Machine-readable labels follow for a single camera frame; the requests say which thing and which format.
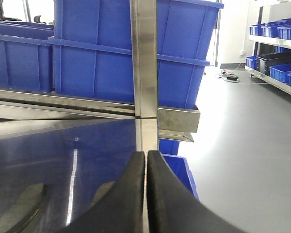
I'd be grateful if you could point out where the large blue crate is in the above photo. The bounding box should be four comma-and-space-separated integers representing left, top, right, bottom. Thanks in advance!
48, 0, 224, 109
0, 22, 54, 93

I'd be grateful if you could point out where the large blue crate left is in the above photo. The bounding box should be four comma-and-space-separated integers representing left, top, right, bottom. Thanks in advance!
0, 22, 54, 93

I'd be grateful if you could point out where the grey brake pad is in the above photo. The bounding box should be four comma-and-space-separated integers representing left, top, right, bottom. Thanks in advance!
0, 183, 48, 233

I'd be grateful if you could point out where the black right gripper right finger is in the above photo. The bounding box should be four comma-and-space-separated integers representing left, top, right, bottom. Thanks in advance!
147, 150, 242, 233

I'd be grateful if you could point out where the metal storage shelf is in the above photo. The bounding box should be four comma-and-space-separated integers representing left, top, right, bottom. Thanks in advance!
245, 0, 291, 95

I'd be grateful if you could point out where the blue bin under table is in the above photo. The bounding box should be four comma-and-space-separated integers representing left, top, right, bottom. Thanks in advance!
159, 139, 199, 200

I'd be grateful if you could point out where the blue shelf bin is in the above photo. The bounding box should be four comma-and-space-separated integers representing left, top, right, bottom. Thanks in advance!
261, 21, 291, 38
270, 63, 291, 83

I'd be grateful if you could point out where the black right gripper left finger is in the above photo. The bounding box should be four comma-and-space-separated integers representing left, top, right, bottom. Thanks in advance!
58, 152, 145, 233

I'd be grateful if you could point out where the black power strip on floor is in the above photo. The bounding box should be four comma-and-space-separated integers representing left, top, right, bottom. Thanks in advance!
226, 75, 239, 83

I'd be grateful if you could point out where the stainless steel rack frame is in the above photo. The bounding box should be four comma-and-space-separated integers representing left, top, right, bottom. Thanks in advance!
0, 0, 200, 152

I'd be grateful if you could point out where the large blue crate right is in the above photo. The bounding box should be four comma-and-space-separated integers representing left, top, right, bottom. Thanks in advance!
48, 0, 224, 109

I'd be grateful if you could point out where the blue shelf bin upper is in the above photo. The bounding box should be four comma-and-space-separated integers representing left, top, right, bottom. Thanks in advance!
261, 21, 291, 38

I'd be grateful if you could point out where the blue shelf bin lower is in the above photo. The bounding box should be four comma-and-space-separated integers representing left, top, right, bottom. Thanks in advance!
270, 63, 291, 83

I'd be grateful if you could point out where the black tray on shelf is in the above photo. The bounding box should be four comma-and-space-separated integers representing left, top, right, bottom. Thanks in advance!
257, 51, 291, 76

